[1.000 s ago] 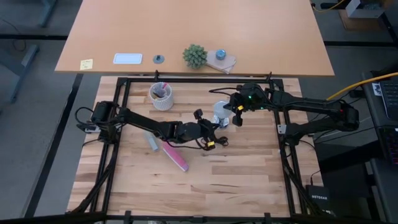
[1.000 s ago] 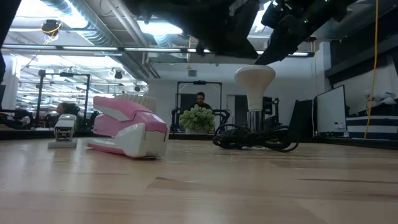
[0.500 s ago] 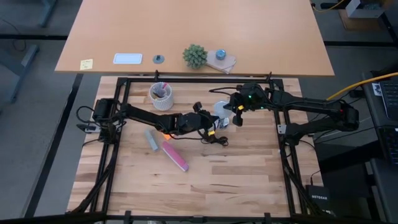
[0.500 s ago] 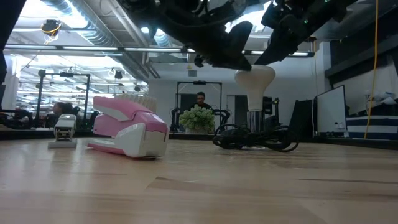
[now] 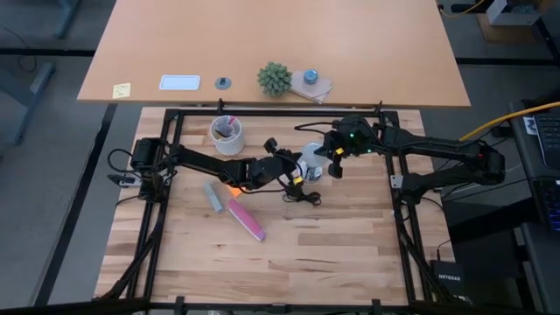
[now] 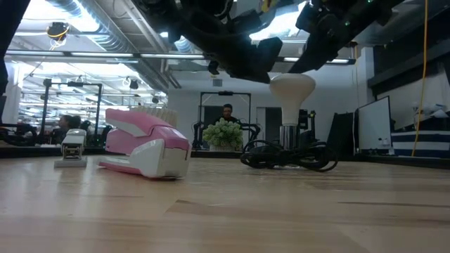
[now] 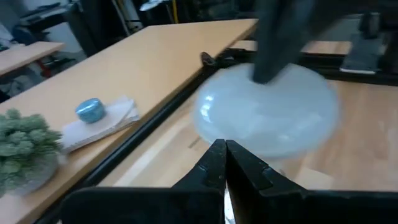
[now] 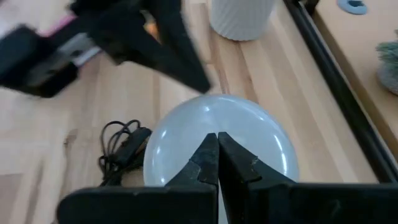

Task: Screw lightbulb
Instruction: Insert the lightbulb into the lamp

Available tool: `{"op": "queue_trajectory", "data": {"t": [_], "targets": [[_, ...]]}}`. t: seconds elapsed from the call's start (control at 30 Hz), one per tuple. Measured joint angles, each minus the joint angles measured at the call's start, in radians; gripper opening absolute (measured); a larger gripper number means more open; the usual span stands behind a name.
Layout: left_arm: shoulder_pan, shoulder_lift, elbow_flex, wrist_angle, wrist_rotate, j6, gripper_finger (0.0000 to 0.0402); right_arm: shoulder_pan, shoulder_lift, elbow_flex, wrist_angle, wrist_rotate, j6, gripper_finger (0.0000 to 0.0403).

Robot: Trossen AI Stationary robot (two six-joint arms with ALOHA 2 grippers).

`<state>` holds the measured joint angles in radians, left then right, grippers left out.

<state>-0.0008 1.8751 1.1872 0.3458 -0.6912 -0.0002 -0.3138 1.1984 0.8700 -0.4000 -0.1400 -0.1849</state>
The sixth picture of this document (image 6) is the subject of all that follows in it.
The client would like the black folding panel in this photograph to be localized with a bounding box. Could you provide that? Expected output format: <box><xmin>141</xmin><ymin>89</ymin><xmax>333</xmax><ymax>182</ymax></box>
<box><xmin>326</xmin><ymin>112</ymin><xmax>356</xmax><ymax>155</ymax></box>

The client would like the ceiling light bar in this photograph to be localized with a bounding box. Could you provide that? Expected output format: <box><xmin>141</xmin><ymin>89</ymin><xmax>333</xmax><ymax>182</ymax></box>
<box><xmin>5</xmin><ymin>50</ymin><xmax>207</xmax><ymax>60</ymax></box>

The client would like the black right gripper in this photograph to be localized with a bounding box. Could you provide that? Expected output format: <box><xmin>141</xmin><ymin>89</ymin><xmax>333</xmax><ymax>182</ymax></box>
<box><xmin>288</xmin><ymin>5</ymin><xmax>352</xmax><ymax>74</ymax></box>

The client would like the thin yellow cable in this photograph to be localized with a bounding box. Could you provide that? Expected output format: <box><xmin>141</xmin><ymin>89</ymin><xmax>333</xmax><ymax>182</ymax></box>
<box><xmin>411</xmin><ymin>0</ymin><xmax>430</xmax><ymax>157</ymax></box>

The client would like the whiteboard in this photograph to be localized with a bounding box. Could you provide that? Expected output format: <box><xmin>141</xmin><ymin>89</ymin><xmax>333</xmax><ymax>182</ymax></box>
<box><xmin>356</xmin><ymin>96</ymin><xmax>393</xmax><ymax>155</ymax></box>

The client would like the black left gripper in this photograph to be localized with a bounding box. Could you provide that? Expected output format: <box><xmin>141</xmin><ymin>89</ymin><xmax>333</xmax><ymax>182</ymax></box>
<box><xmin>207</xmin><ymin>10</ymin><xmax>283</xmax><ymax>84</ymax></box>

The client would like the black power cord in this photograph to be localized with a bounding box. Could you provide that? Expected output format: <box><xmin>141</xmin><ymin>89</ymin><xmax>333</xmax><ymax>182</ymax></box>
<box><xmin>240</xmin><ymin>139</ymin><xmax>339</xmax><ymax>173</ymax></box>

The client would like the chrome lamp socket base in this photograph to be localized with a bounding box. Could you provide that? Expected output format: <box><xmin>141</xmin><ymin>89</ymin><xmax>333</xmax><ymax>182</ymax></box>
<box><xmin>279</xmin><ymin>124</ymin><xmax>300</xmax><ymax>151</ymax></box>

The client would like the pink white stapler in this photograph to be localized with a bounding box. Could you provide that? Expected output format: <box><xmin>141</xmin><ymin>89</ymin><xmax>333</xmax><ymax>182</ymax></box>
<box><xmin>98</xmin><ymin>108</ymin><xmax>193</xmax><ymax>180</ymax></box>

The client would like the person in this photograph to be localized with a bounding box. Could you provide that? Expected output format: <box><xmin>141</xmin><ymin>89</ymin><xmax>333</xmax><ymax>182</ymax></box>
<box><xmin>216</xmin><ymin>103</ymin><xmax>240</xmax><ymax>124</ymax></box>
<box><xmin>52</xmin><ymin>114</ymin><xmax>82</xmax><ymax>145</ymax></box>

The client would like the grey stapler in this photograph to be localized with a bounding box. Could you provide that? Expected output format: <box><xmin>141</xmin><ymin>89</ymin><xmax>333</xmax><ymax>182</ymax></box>
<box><xmin>53</xmin><ymin>128</ymin><xmax>88</xmax><ymax>169</ymax></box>

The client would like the navy white striped box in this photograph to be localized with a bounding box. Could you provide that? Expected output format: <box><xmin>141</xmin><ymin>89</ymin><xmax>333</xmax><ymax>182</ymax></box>
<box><xmin>390</xmin><ymin>130</ymin><xmax>450</xmax><ymax>159</ymax></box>

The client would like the hanging cable reel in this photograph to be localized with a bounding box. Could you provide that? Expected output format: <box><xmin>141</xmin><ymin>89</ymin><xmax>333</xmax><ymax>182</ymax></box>
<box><xmin>46</xmin><ymin>21</ymin><xmax>70</xmax><ymax>40</ymax></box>

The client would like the green potted succulent plant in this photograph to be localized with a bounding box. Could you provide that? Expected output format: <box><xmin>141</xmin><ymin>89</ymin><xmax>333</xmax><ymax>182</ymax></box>
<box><xmin>202</xmin><ymin>117</ymin><xmax>244</xmax><ymax>152</ymax></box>

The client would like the ceiling air duct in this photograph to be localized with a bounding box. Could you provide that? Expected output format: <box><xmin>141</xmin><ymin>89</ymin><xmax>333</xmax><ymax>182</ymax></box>
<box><xmin>45</xmin><ymin>0</ymin><xmax>169</xmax><ymax>93</ymax></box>

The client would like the white ribbed pen holder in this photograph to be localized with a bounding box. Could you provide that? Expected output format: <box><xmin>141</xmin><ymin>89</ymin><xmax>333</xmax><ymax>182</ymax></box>
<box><xmin>129</xmin><ymin>105</ymin><xmax>179</xmax><ymax>128</ymax></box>

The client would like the black aluminium table frame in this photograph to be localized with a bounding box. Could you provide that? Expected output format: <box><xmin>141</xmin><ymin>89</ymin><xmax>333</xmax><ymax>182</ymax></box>
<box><xmin>0</xmin><ymin>145</ymin><xmax>450</xmax><ymax>170</ymax></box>

